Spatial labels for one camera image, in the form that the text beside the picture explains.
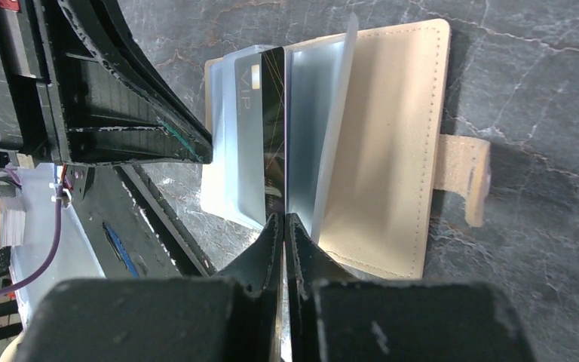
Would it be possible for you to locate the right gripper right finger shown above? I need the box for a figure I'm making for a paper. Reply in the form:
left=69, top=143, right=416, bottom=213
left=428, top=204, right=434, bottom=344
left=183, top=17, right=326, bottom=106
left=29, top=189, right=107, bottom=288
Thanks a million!
left=284, top=213, right=367, bottom=361

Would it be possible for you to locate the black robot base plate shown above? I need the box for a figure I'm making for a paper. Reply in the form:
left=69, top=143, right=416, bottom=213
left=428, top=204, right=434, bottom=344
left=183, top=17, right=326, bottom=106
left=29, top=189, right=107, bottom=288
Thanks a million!
left=66, top=166, right=216, bottom=278

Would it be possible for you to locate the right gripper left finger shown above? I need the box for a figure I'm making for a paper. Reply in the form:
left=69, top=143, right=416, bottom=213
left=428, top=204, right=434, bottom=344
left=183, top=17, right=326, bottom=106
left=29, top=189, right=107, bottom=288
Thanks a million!
left=214, top=213, right=284, bottom=361

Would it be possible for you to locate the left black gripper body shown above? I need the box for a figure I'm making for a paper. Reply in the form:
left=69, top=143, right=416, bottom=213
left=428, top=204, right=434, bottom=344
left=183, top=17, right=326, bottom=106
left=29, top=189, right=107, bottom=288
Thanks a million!
left=0, top=1, right=79, bottom=167

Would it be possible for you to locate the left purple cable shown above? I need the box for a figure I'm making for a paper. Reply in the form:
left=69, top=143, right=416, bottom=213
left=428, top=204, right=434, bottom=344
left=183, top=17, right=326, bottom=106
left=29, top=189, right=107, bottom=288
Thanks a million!
left=0, top=185, right=66, bottom=303

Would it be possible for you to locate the black VIP credit card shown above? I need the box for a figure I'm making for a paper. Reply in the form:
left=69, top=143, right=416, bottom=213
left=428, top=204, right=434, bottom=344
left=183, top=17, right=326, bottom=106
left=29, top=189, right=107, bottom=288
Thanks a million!
left=234, top=47, right=286, bottom=227

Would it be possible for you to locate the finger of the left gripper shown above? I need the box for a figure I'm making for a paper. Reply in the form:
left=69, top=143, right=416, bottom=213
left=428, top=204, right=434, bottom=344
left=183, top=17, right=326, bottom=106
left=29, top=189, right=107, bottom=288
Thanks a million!
left=57, top=1, right=213, bottom=165

